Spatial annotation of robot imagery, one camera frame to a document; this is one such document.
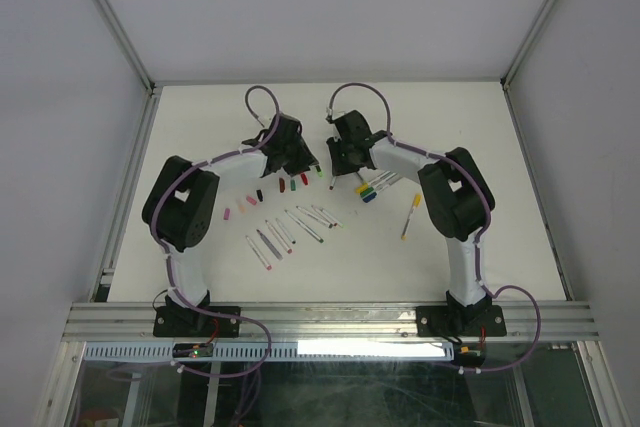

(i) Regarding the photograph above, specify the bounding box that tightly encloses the green cap rainbow marker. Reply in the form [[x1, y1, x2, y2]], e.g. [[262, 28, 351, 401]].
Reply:
[[284, 209, 324, 243]]

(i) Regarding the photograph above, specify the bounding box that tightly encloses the black cap whiteboard marker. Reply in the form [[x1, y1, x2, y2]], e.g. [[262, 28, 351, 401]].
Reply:
[[275, 217, 296, 244]]

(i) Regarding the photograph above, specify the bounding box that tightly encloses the pink cap acrylic marker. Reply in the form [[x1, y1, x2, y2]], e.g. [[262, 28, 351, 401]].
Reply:
[[265, 220, 292, 254]]

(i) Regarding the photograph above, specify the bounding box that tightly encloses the magenta cap acrylic marker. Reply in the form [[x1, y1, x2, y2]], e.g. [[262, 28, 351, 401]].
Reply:
[[245, 236, 272, 271]]

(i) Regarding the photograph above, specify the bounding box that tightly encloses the translucent grey highlighter pen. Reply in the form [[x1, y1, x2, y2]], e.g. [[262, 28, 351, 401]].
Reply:
[[256, 229, 283, 261]]

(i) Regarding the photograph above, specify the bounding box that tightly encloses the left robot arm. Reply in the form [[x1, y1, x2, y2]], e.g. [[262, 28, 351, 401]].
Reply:
[[142, 114, 318, 339]]

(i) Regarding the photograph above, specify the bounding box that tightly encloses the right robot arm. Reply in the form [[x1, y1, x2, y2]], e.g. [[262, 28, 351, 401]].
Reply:
[[326, 108, 495, 337]]

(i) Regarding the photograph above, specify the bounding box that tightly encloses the blue cap marker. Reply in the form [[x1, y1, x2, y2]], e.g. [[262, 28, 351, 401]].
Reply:
[[362, 175, 406, 204]]

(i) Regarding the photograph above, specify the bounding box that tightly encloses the yellow cap long marker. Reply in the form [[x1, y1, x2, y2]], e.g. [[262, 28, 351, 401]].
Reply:
[[401, 193, 422, 240]]

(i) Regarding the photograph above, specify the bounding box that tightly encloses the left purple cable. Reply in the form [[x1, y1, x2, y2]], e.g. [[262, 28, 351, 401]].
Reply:
[[151, 85, 274, 378]]

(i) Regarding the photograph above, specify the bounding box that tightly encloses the purple cable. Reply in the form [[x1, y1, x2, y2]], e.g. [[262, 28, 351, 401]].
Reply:
[[151, 85, 274, 378], [327, 82, 544, 376]]

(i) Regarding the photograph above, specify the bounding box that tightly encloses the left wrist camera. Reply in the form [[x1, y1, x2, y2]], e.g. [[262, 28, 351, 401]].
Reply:
[[256, 116, 275, 130]]

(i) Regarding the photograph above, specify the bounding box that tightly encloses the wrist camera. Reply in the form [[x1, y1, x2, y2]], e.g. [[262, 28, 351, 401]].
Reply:
[[326, 105, 346, 140], [256, 116, 275, 130]]

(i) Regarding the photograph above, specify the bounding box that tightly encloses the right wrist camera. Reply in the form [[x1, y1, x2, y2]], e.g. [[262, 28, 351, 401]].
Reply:
[[326, 105, 346, 140]]

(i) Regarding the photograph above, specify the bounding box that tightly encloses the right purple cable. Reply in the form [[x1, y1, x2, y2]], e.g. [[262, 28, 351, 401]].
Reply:
[[327, 82, 544, 376]]

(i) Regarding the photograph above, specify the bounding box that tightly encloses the grey slotted cable duct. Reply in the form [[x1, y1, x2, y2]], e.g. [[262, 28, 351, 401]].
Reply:
[[84, 339, 454, 363]]

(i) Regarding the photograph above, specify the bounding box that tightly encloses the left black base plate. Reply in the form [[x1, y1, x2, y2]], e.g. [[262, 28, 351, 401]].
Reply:
[[153, 304, 241, 339]]

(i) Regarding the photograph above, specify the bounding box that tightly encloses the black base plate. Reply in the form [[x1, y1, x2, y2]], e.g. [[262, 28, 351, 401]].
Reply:
[[153, 304, 241, 339], [415, 305, 507, 339]]

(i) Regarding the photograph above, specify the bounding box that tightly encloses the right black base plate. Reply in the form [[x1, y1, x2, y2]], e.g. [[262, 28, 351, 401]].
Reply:
[[415, 305, 507, 339]]

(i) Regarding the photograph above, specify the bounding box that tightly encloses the aluminium mounting rail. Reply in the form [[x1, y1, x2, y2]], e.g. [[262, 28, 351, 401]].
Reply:
[[62, 301, 600, 343]]

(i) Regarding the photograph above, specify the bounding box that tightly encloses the right aluminium frame post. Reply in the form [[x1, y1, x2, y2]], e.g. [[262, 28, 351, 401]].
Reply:
[[500, 0, 560, 91]]

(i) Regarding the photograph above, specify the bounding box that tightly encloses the aluminium frame post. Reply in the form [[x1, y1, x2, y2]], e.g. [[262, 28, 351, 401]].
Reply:
[[500, 0, 560, 91], [91, 0, 156, 95]]

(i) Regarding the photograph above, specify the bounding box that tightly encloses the left aluminium frame post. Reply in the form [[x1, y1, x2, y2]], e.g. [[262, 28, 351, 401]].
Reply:
[[91, 0, 156, 95]]

